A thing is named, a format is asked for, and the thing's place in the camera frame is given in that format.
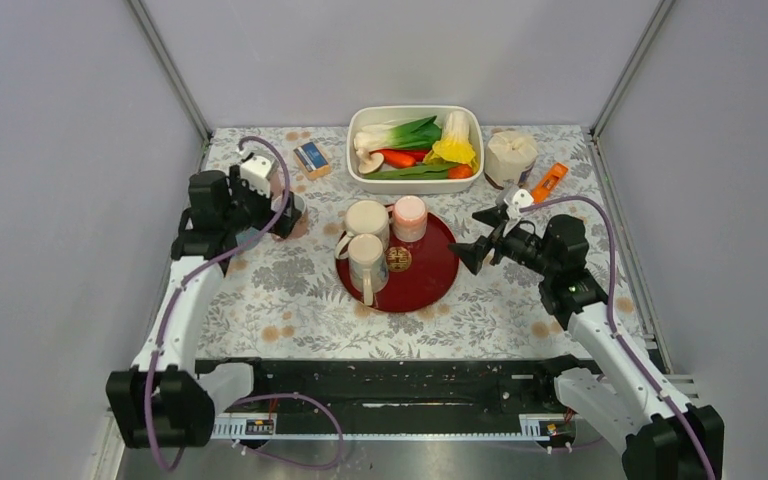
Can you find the toy small orange carrot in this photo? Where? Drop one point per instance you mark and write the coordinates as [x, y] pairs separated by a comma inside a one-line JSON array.
[[460, 171]]

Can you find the toy napa cabbage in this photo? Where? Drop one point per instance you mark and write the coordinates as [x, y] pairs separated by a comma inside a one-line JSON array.
[[454, 145]]

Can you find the red round tray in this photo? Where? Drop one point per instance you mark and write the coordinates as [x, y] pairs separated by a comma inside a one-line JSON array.
[[419, 273]]

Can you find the cream mug blue dragon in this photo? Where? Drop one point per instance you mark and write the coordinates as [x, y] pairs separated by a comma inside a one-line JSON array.
[[368, 271]]

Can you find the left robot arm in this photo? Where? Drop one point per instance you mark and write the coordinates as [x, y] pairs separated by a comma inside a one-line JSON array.
[[160, 401]]

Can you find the toy red chili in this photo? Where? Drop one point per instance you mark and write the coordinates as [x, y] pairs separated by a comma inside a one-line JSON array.
[[417, 155]]

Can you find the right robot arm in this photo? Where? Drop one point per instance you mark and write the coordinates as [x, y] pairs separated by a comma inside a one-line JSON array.
[[657, 430]]

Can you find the wrapped toilet paper roll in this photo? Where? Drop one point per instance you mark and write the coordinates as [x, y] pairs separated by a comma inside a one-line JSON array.
[[510, 157]]

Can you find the blue glazed mug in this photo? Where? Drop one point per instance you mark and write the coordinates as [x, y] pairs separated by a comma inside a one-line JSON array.
[[248, 238]]

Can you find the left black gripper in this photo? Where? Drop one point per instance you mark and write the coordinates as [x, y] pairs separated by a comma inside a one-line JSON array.
[[240, 188]]

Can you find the white slotted cable duct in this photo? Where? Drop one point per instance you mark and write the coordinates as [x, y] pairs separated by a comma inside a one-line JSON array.
[[250, 426]]

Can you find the left aluminium frame post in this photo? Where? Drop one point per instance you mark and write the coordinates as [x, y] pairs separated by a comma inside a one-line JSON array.
[[161, 52]]

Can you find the white mug with rose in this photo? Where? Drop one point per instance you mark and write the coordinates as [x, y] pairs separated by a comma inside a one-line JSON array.
[[364, 217]]

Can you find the right aluminium frame post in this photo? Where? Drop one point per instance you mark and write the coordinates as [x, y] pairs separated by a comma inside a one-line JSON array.
[[634, 62]]

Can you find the white rectangular dish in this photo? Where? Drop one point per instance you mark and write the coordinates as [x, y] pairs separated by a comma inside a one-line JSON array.
[[397, 114]]

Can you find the floral tablecloth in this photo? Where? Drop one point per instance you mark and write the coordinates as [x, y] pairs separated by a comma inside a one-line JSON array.
[[283, 299]]

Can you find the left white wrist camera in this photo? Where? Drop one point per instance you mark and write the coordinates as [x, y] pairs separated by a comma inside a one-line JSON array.
[[256, 172]]

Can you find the yellow sponge blue label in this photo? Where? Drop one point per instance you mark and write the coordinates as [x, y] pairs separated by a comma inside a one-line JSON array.
[[313, 161]]

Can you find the pink mug at back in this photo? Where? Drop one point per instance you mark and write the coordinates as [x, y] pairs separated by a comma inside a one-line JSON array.
[[409, 218]]

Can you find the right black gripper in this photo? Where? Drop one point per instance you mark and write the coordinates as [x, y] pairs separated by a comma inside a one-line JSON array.
[[473, 254]]

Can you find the pink square mug front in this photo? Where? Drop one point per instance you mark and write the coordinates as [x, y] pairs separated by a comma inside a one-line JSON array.
[[298, 222]]

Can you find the toy bok choy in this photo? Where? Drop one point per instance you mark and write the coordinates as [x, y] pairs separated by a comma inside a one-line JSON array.
[[418, 134]]

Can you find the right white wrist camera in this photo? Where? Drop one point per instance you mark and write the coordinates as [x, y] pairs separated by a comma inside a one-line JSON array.
[[514, 201]]

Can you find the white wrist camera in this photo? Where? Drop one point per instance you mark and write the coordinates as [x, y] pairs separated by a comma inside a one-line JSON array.
[[256, 172], [514, 201]]

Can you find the pink faceted mug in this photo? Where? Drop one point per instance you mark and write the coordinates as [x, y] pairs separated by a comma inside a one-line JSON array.
[[277, 182]]

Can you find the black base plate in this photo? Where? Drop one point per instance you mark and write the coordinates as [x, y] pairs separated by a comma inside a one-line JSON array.
[[412, 396]]

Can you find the aluminium frame post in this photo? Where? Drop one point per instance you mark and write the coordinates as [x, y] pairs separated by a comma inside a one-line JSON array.
[[634, 62], [161, 52]]

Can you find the toy mushroom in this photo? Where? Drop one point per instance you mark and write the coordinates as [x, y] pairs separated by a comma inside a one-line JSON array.
[[369, 162]]

